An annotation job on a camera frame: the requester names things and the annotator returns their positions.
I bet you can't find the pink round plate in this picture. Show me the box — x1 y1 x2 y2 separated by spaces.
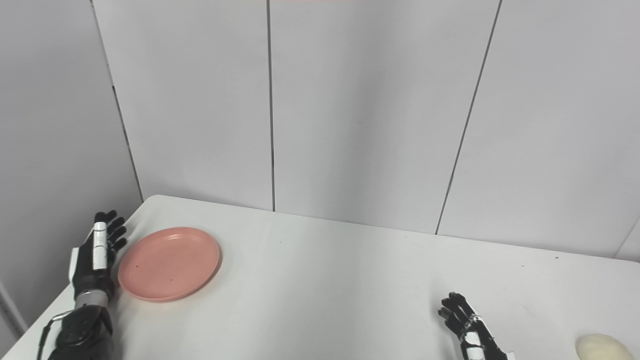
117 227 221 303

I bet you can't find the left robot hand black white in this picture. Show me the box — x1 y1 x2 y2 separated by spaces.
68 210 128 302

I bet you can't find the cream steamed bun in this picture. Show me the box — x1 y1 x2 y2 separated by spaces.
575 333 637 360

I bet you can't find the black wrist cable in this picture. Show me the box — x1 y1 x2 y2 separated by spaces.
36 311 75 360

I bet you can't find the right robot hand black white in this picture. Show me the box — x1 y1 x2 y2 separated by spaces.
438 292 516 360

